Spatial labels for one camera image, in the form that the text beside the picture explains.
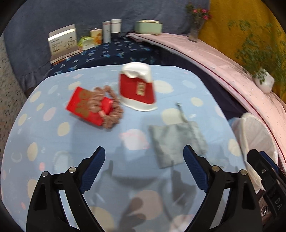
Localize grey drawstring pouch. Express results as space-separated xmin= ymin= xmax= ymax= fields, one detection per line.
xmin=149 ymin=102 xmax=208 ymax=169

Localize white lined trash bin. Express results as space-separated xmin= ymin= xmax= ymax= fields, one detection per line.
xmin=228 ymin=113 xmax=278 ymax=193

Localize pink sheet covered table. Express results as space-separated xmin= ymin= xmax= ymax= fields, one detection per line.
xmin=127 ymin=32 xmax=285 ymax=167

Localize light blue dotted cloth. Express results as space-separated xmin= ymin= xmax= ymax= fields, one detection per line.
xmin=1 ymin=65 xmax=245 ymax=231

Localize red gift box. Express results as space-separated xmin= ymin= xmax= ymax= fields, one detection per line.
xmin=66 ymin=85 xmax=117 ymax=126

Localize white pot green plant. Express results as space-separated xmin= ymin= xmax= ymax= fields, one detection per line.
xmin=227 ymin=20 xmax=285 ymax=95

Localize mustard yellow cloth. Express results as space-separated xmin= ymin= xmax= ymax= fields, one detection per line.
xmin=197 ymin=0 xmax=286 ymax=101

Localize white cardboard box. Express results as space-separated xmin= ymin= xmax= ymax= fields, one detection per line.
xmin=48 ymin=24 xmax=80 ymax=64

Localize glass vase pink flowers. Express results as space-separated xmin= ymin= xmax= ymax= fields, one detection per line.
xmin=186 ymin=2 xmax=211 ymax=42

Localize green white small packet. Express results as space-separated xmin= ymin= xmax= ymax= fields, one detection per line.
xmin=78 ymin=36 xmax=95 ymax=51

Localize navy floral cloth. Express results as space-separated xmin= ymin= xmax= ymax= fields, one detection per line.
xmin=48 ymin=37 xmax=161 ymax=77

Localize orange patterned small box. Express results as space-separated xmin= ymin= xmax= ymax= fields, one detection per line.
xmin=90 ymin=29 xmax=102 ymax=46

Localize blue grey blanket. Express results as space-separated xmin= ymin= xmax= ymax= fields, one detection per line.
xmin=3 ymin=0 xmax=210 ymax=92

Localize mint green tissue box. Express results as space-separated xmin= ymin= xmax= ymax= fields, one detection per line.
xmin=134 ymin=19 xmax=162 ymax=35

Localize white cylindrical jar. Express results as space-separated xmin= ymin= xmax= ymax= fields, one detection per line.
xmin=110 ymin=19 xmax=122 ymax=34

